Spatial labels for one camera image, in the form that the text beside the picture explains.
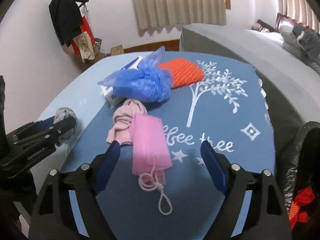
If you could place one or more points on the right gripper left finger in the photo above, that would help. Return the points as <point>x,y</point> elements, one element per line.
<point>52,216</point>

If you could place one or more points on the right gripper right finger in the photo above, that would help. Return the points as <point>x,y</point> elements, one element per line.
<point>266,216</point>

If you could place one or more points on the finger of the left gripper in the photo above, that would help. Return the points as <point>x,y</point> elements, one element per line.
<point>48,129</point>

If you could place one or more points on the grey sock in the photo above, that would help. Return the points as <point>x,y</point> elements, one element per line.
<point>68,123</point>

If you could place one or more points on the orange foam net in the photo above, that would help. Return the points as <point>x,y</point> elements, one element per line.
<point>297,214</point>
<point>183,72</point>

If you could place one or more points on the blue white cardboard box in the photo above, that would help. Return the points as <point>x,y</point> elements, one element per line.
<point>110,86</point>

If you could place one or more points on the pink mesh cloth with cord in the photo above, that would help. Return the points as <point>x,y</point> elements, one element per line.
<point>150,157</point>

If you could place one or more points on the blue plastic bag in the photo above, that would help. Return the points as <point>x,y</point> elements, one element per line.
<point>149,83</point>

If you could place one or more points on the light pink sock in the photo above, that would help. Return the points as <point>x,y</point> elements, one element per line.
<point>122,119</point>

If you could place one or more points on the beige tote bag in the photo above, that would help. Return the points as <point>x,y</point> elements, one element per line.
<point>84,46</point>

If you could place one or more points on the striped basket bag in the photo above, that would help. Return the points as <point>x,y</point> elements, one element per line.
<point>97,46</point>

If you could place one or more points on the brown paper bag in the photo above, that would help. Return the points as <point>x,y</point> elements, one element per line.
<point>117,50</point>

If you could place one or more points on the blue tree pattern tablecloth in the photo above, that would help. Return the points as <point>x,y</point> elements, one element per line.
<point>227,109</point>

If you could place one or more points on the red hanging bag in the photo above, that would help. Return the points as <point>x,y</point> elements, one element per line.
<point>84,27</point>

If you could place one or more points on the black jacket on rack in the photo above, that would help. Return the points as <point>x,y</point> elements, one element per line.
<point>66,18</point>

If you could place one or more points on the grey covered bed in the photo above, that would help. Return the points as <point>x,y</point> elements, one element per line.
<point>292,87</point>

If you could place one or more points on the orange foam net on table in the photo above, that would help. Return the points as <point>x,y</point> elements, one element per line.
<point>183,72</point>

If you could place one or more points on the beige curtain centre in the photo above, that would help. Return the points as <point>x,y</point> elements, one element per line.
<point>162,13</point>

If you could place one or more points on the beige curtain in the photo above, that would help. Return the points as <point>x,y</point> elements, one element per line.
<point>301,11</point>
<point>162,13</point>

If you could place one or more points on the grey pillows stack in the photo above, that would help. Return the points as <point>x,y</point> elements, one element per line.
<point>290,44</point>

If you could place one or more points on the dark grey folded blanket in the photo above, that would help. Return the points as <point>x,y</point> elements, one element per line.
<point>308,42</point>

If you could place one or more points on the dark items on bed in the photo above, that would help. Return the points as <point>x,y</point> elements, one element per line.
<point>263,27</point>

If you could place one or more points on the wooden headboard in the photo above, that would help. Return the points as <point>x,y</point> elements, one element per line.
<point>286,20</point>

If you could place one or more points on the beige curtain right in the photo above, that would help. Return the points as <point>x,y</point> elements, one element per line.
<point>301,11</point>

